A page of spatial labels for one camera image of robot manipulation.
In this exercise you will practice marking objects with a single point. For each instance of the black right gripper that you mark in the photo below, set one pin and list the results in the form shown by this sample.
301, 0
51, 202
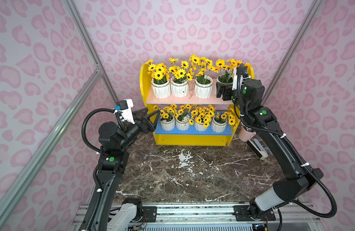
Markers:
227, 92

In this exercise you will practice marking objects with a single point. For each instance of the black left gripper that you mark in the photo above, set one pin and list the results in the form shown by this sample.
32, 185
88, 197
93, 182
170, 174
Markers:
141, 121

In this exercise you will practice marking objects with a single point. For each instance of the shelf sunflower pot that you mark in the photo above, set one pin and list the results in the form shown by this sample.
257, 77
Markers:
220, 120
182, 117
167, 116
201, 116
180, 76
226, 69
159, 79
197, 72

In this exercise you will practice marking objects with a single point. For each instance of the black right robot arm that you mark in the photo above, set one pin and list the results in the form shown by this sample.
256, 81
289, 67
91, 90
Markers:
299, 176

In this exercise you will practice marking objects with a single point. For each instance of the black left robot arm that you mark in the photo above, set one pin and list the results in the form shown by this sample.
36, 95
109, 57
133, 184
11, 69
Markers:
115, 138

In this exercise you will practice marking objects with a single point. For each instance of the yellow shelf unit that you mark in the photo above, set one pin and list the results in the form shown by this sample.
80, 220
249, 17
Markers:
191, 136

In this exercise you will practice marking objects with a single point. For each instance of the pink pencil bucket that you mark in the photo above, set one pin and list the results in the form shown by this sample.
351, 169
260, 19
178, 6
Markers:
245, 135

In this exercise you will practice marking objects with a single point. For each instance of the light blue stapler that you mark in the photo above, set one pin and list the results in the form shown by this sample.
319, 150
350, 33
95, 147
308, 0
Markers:
261, 151

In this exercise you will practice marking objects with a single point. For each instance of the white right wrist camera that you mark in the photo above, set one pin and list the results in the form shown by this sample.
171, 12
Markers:
240, 74

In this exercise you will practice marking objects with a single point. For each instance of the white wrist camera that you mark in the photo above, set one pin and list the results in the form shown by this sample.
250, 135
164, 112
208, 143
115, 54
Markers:
123, 110
240, 74

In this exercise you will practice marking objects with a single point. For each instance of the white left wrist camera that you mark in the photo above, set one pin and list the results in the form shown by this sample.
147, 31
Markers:
123, 110

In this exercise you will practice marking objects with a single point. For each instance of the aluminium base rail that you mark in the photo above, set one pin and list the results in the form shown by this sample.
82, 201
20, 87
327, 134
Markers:
222, 216

